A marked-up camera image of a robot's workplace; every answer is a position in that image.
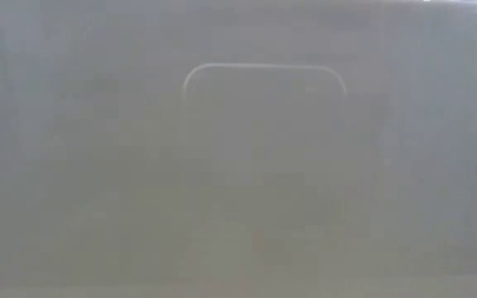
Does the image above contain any translucent plastic bin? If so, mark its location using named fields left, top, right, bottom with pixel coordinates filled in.
left=0, top=0, right=477, bottom=298

